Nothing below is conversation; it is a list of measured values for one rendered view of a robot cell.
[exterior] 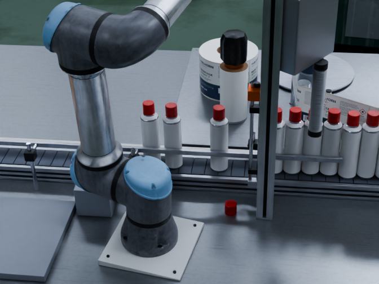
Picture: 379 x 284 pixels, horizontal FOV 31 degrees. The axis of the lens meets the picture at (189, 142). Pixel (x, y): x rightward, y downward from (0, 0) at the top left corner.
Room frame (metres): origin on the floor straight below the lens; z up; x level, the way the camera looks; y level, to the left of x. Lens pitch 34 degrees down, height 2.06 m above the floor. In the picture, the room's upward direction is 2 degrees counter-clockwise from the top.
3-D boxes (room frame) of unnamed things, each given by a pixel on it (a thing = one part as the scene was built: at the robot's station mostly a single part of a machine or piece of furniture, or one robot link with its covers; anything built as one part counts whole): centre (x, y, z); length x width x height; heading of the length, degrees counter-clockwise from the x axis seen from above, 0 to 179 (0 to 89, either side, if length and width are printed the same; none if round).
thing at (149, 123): (1.67, 0.11, 0.98); 0.05 x 0.05 x 0.20
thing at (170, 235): (1.37, 0.11, 0.89); 0.15 x 0.15 x 0.10
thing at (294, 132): (1.61, -0.29, 0.98); 0.05 x 0.05 x 0.20
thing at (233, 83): (1.91, -0.15, 1.03); 0.09 x 0.09 x 0.30
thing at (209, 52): (2.10, -0.14, 0.95); 0.20 x 0.20 x 0.14
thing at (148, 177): (1.37, 0.11, 1.01); 0.13 x 0.12 x 0.14; 60
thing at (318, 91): (1.50, -0.33, 1.18); 0.04 x 0.04 x 0.21
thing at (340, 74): (2.19, -0.44, 0.89); 0.31 x 0.31 x 0.01
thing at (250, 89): (1.57, -0.18, 1.05); 0.10 x 0.04 x 0.33; 171
